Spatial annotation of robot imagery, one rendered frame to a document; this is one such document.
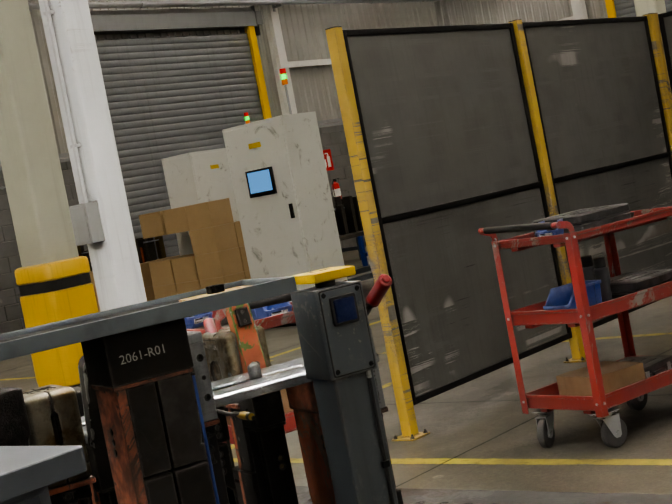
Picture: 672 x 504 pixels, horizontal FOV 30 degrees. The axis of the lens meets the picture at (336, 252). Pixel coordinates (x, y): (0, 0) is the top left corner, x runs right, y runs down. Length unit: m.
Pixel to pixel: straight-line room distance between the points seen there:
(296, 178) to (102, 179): 6.28
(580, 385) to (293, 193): 6.87
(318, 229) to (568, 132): 4.77
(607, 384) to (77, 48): 2.72
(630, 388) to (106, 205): 2.40
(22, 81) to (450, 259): 3.69
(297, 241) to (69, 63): 6.42
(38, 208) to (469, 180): 3.37
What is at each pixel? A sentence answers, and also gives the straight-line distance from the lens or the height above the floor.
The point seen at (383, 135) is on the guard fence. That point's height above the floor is 1.46.
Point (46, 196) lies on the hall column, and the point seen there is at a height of 1.56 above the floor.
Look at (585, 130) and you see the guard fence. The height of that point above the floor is 1.31.
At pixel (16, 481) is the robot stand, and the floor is 1.09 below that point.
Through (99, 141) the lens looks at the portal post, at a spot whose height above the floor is 1.65.
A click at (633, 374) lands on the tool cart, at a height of 0.26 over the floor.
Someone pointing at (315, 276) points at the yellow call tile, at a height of 1.16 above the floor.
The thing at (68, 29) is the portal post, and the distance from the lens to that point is 5.75.
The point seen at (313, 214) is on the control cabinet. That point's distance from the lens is 11.97.
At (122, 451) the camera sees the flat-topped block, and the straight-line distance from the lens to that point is 1.44.
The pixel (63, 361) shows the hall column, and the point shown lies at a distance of 8.83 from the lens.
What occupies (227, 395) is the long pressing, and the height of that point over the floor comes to 1.00.
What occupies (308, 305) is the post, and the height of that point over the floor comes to 1.12.
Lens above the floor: 1.26
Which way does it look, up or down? 3 degrees down
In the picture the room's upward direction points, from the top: 11 degrees counter-clockwise
